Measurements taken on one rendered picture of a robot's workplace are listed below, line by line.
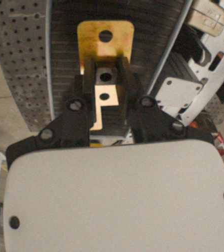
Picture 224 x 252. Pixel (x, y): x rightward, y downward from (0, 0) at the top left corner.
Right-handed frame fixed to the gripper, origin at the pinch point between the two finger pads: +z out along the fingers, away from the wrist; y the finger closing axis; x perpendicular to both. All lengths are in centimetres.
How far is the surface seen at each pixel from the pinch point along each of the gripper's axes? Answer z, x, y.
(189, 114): 24, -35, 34
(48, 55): 7.4, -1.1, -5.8
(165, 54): 7.4, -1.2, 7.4
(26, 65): 54, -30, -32
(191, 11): 16.5, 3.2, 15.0
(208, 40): 24.0, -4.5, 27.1
